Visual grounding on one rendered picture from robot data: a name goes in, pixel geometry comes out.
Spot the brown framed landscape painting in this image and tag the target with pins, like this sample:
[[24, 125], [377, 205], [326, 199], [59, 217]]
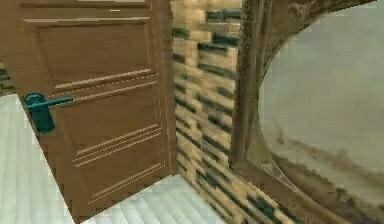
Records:
[[320, 106]]

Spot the brown panelled room door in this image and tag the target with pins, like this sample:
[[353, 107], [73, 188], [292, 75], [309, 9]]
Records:
[[106, 110]]

